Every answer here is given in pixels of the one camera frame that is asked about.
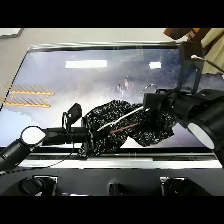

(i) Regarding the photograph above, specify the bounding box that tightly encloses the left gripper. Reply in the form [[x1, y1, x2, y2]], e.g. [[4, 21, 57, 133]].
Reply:
[[67, 127, 96, 157]]

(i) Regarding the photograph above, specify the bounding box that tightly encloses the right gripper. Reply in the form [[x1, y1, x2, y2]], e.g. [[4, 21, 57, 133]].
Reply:
[[142, 89, 176, 113]]

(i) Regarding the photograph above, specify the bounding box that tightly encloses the black speckled garment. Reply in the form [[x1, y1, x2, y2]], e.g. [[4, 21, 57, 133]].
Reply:
[[78, 99, 178, 160]]

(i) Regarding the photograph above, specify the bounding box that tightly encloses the white and brown clothes hanger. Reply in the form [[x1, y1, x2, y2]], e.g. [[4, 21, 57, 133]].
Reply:
[[95, 83, 158, 134]]

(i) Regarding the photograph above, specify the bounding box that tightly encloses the cream garment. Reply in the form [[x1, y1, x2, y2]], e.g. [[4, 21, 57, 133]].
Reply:
[[201, 27, 224, 76]]

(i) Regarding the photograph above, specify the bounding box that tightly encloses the brown garment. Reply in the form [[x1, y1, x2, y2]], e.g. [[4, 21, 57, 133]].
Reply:
[[162, 27, 192, 41]]

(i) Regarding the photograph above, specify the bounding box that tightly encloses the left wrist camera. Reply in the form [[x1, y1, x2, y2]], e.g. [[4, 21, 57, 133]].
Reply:
[[61, 102, 83, 133]]

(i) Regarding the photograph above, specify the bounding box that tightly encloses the black cable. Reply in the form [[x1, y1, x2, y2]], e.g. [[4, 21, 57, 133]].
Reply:
[[191, 54, 224, 74], [0, 131, 76, 175]]

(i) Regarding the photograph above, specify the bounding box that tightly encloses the silver frame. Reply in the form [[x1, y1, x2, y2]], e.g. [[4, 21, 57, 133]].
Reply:
[[0, 151, 224, 197]]

